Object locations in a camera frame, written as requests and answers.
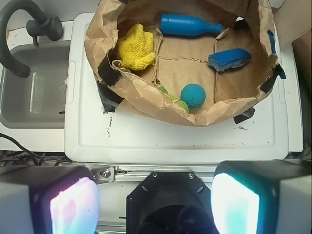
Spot grey sink basin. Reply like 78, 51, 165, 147
0, 41, 70, 129

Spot brown paper bag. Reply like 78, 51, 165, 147
84, 0, 282, 127

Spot aluminium frame rail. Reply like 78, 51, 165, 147
85, 163, 217, 183

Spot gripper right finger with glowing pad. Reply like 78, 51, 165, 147
211, 159, 312, 234

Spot blue sponge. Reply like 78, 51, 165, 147
208, 48, 251, 72

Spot black cables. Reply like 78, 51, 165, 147
0, 133, 71, 169

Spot dark grey faucet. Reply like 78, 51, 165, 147
0, 0, 64, 78

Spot green toy under bag fold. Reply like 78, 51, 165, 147
158, 86, 189, 113

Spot teal ball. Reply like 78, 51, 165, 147
180, 83, 206, 109

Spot yellow cloth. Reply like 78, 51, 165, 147
117, 24, 156, 71

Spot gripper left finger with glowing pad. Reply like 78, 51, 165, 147
0, 166, 100, 234

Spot blue plastic bottle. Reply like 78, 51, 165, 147
160, 14, 222, 37

